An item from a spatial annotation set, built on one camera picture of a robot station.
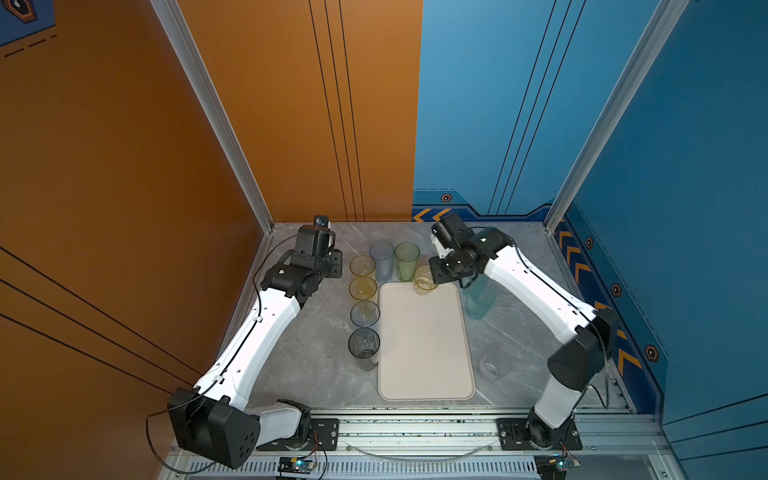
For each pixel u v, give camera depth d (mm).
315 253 573
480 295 922
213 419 377
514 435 725
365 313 848
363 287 892
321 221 667
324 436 733
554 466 707
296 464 709
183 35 725
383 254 950
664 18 699
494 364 841
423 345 886
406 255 956
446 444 734
